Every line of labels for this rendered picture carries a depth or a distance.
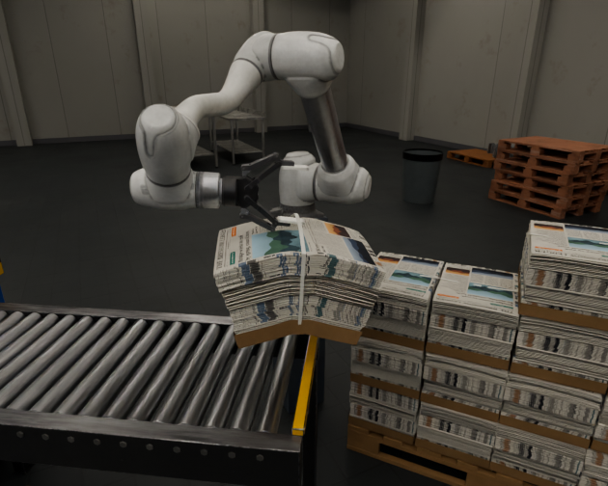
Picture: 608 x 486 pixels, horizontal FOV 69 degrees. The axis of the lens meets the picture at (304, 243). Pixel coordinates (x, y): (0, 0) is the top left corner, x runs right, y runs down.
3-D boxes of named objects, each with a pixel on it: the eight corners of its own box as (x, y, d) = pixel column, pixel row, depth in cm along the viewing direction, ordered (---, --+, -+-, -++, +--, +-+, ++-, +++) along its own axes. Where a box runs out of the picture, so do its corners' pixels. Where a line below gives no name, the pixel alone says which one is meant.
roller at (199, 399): (229, 321, 147) (226, 333, 149) (174, 425, 104) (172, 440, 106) (243, 325, 147) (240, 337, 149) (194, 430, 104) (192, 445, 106)
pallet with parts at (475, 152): (520, 164, 815) (523, 147, 803) (489, 168, 783) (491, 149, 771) (474, 154, 911) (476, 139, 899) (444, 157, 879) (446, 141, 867)
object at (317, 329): (336, 294, 141) (341, 283, 140) (357, 345, 115) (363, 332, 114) (289, 283, 138) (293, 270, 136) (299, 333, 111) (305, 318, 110)
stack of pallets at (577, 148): (605, 211, 538) (621, 147, 509) (563, 220, 505) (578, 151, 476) (526, 191, 631) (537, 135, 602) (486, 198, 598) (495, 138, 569)
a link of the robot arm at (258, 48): (223, 53, 129) (263, 52, 124) (246, 20, 138) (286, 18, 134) (237, 92, 139) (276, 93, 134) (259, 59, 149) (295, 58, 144)
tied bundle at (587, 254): (516, 272, 178) (527, 218, 170) (601, 285, 167) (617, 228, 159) (516, 315, 146) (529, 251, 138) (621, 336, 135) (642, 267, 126)
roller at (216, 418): (254, 321, 146) (243, 329, 148) (209, 426, 103) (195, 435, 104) (263, 332, 147) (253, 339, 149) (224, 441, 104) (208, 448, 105)
